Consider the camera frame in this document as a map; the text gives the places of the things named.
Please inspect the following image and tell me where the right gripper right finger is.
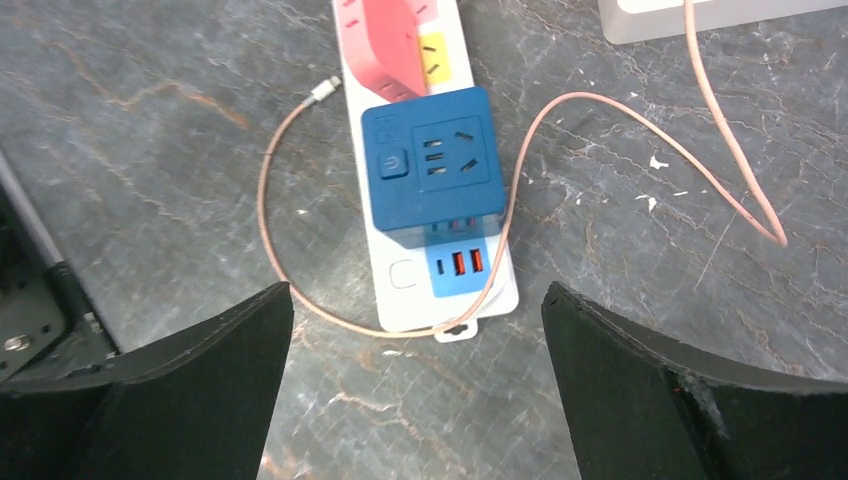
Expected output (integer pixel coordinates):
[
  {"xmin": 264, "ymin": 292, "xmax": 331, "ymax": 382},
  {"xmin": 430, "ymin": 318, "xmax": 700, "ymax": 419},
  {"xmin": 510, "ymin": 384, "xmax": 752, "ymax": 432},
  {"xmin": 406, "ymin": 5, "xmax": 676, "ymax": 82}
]
[{"xmin": 541, "ymin": 282, "xmax": 847, "ymax": 479}]

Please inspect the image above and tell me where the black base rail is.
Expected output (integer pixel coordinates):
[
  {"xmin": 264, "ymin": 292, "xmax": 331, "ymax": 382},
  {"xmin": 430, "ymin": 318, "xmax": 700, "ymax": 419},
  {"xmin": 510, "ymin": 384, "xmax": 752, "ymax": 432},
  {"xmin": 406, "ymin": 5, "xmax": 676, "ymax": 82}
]
[{"xmin": 1, "ymin": 155, "xmax": 121, "ymax": 382}]

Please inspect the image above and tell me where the pink plug adapter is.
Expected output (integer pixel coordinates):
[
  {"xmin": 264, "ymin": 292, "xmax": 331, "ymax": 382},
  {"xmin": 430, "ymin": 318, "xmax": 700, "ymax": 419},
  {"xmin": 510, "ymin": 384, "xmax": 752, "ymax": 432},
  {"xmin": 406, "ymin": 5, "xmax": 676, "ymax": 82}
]
[{"xmin": 332, "ymin": 0, "xmax": 438, "ymax": 103}]

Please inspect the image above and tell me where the large white power strip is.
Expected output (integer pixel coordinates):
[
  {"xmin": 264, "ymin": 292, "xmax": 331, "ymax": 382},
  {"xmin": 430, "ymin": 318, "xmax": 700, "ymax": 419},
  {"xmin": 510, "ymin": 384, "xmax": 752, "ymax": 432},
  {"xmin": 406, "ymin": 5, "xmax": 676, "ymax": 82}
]
[{"xmin": 341, "ymin": 1, "xmax": 519, "ymax": 339}]

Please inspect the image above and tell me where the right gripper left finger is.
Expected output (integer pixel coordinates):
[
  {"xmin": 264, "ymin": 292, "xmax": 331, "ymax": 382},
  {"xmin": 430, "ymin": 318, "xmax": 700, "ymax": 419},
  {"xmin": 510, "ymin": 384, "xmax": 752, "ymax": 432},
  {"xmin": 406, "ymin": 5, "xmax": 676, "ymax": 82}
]
[{"xmin": 1, "ymin": 283, "xmax": 294, "ymax": 479}]

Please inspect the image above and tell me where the small white power strip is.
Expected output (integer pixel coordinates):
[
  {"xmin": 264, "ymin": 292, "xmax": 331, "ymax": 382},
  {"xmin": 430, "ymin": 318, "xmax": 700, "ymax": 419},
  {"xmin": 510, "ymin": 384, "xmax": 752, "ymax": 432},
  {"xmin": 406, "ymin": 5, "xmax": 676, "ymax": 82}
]
[{"xmin": 598, "ymin": 0, "xmax": 847, "ymax": 45}]

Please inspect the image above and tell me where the blue cube socket adapter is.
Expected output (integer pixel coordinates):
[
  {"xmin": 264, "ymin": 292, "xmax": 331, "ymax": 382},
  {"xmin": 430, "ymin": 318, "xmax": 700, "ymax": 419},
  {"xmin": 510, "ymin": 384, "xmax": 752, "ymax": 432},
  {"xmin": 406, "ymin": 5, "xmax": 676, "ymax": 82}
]
[{"xmin": 361, "ymin": 87, "xmax": 506, "ymax": 249}]

